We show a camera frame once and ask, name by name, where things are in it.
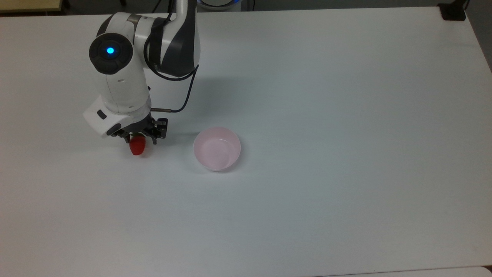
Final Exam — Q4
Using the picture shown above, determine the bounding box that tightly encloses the dark robot gripper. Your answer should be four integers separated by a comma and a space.
83, 95, 169, 145

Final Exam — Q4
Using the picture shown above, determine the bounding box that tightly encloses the red strawberry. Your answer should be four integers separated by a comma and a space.
129, 135, 146, 156

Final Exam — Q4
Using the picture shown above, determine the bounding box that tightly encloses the pink plastic bowl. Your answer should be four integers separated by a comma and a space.
193, 127, 242, 172

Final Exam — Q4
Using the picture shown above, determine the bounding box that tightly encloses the wooden desk top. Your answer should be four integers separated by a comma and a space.
0, 0, 64, 14

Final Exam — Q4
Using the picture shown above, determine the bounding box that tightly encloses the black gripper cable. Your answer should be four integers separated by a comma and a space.
143, 15, 200, 113

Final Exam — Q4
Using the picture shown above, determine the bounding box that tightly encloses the robot base with blue ring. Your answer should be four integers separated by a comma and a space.
197, 0, 245, 8

